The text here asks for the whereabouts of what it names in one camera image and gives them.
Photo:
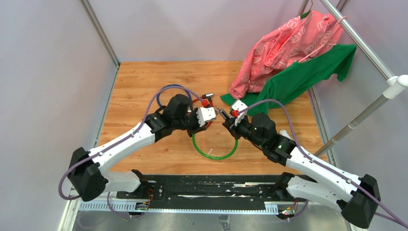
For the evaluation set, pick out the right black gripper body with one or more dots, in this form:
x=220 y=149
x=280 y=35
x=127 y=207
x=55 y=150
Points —
x=244 y=129

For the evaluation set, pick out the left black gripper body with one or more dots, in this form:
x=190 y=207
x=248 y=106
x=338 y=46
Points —
x=192 y=125

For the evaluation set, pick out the red cable lock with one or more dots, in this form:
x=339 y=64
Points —
x=208 y=97

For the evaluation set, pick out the blue cable lock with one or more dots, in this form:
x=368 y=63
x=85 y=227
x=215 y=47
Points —
x=172 y=88

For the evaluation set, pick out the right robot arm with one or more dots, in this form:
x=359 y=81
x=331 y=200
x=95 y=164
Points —
x=354 y=197

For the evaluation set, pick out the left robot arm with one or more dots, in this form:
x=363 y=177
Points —
x=89 y=171

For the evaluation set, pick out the green t-shirt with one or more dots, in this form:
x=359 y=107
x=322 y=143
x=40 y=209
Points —
x=295 y=80

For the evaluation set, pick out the pink patterned garment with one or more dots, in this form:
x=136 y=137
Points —
x=282 y=47

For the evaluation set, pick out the pink clothes hanger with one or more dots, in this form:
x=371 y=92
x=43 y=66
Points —
x=323 y=44

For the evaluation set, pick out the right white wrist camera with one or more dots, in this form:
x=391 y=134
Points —
x=237 y=111

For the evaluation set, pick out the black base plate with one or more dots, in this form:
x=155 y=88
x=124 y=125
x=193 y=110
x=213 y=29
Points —
x=209 y=192

